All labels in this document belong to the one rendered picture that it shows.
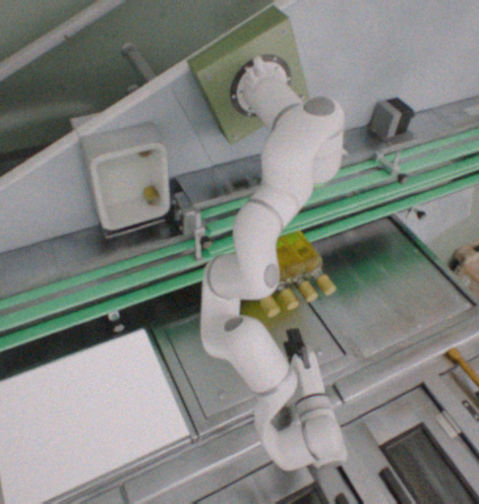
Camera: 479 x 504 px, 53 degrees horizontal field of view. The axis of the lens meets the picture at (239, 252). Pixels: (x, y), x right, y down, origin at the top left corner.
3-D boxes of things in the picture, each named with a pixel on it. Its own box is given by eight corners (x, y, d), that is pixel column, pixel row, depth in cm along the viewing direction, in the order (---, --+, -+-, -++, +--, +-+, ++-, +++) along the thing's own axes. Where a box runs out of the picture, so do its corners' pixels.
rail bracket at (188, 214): (182, 242, 129) (202, 276, 122) (180, 194, 116) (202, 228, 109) (193, 238, 130) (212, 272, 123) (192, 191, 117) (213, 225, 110)
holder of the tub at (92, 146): (97, 223, 129) (106, 243, 124) (79, 137, 108) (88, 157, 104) (158, 206, 135) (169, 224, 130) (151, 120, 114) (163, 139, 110)
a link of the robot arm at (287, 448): (288, 352, 91) (338, 429, 98) (230, 378, 94) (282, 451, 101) (290, 381, 83) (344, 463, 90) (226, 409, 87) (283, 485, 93)
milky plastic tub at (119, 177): (94, 211, 125) (104, 232, 120) (78, 137, 108) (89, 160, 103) (158, 193, 130) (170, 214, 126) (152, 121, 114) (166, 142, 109)
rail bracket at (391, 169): (369, 158, 142) (397, 186, 135) (375, 137, 137) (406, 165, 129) (380, 155, 144) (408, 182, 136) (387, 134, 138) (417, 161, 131)
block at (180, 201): (172, 220, 131) (182, 237, 127) (170, 194, 124) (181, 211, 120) (184, 217, 133) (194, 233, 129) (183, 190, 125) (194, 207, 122)
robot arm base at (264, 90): (222, 72, 106) (252, 110, 97) (270, 38, 105) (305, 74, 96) (248, 120, 119) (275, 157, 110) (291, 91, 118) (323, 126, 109)
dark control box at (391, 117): (369, 123, 151) (386, 138, 146) (376, 100, 145) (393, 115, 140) (389, 118, 154) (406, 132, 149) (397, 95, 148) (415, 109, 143)
